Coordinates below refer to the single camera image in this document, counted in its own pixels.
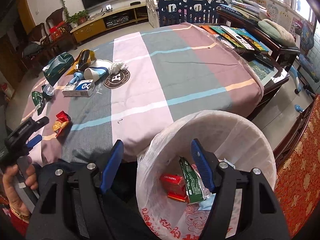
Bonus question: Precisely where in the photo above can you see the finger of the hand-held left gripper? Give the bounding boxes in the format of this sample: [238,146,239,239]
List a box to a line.
[31,116,50,130]
[26,134,42,148]

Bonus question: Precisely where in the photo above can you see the dark bag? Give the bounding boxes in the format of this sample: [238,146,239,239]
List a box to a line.
[23,42,43,57]

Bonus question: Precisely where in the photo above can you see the green mosaic picture mat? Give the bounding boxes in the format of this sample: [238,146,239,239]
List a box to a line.
[246,60,273,80]

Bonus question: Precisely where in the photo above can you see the dark wooden side table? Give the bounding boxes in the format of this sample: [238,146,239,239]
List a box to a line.
[216,7,300,68]

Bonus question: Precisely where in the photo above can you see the blue children's chair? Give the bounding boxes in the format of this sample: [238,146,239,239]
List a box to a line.
[291,21,320,98]

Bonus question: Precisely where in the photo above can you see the light blue face mask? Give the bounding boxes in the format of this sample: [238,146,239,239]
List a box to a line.
[199,194,217,210]

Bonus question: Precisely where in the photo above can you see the person's left forearm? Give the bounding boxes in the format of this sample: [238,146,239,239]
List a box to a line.
[0,212,29,238]

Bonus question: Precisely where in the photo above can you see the stack of books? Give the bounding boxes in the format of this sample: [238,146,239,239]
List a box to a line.
[220,0,265,22]

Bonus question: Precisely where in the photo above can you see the white tissue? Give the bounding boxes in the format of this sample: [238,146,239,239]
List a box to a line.
[109,60,128,74]

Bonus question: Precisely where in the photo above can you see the long green snack wrapper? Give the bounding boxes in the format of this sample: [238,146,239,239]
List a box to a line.
[179,156,208,204]

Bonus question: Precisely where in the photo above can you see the red cigarette box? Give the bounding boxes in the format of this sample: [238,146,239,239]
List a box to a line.
[160,174,187,193]

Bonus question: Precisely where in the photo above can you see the white and blue paper cup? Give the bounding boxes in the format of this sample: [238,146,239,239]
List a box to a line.
[84,59,112,80]

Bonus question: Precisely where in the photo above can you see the red packet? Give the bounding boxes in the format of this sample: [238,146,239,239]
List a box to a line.
[167,191,189,203]

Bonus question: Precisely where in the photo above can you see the person's left hand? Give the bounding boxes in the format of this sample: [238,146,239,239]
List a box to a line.
[3,157,38,215]

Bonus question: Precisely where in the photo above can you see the gold bracelet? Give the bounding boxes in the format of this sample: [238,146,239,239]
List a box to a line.
[10,205,32,219]

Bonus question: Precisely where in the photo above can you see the yellow snack bag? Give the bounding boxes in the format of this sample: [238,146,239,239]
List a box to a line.
[65,49,96,77]

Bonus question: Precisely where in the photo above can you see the dark wooden coffee table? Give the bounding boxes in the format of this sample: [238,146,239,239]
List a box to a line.
[240,50,290,120]

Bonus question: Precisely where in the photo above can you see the navy blue playpen fence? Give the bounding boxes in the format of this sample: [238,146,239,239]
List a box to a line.
[157,0,233,28]

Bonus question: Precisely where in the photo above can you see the colourful pink wall poster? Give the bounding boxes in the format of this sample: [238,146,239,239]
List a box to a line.
[291,17,304,34]

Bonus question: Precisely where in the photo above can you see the crumpled clear plastic bag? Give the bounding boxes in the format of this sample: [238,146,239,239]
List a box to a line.
[41,84,55,98]

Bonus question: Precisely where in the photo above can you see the red gift box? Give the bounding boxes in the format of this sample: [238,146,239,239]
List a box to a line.
[49,21,70,40]

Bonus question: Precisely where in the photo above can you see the potted green plant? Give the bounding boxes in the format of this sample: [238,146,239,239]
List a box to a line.
[67,10,89,28]

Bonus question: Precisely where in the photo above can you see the large colourful picture book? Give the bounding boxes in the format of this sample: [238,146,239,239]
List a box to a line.
[225,26,270,53]

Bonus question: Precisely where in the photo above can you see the white playpen fence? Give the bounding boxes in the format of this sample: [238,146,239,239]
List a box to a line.
[146,0,225,28]

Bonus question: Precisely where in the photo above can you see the small blue crumpled bag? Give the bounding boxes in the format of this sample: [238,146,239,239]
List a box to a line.
[69,71,84,85]

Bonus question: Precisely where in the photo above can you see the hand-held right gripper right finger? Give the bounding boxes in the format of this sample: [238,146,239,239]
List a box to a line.
[191,139,290,240]

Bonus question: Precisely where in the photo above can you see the red snack wrapper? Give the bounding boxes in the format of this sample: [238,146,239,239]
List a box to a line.
[52,111,72,138]

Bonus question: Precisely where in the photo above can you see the green picture book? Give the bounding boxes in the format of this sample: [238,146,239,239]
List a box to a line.
[210,26,240,49]

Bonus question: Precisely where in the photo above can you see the orange picture book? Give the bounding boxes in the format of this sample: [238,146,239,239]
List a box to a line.
[200,25,218,35]

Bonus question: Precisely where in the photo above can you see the black remote control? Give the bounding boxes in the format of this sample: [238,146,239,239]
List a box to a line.
[254,52,274,67]

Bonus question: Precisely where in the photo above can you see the white lined trash bin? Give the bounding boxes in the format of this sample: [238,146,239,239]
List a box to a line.
[136,110,277,240]

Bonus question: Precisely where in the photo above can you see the grey green cushion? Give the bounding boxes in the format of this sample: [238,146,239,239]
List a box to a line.
[257,19,297,47]

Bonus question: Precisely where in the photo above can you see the red and white sack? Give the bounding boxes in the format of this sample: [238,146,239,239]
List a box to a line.
[0,82,13,98]

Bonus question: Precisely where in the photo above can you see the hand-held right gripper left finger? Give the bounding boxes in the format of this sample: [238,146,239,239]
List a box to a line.
[26,140,124,240]

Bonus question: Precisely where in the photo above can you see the yellow wooden television cabinet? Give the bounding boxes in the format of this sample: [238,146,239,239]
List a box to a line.
[70,4,150,44]

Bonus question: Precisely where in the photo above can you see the dark green tissue pack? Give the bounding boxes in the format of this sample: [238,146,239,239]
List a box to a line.
[43,52,75,87]

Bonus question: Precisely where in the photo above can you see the striped pink grey tablecloth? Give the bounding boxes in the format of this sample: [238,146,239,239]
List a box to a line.
[21,22,265,167]

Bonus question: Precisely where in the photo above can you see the white and blue medicine box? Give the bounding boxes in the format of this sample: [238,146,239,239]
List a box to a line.
[62,79,96,97]

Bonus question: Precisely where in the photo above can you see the white remote control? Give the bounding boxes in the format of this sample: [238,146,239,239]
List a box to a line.
[220,25,253,50]

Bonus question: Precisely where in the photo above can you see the carved dark wooden chair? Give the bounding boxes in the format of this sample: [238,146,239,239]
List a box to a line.
[24,22,50,78]
[46,7,78,50]

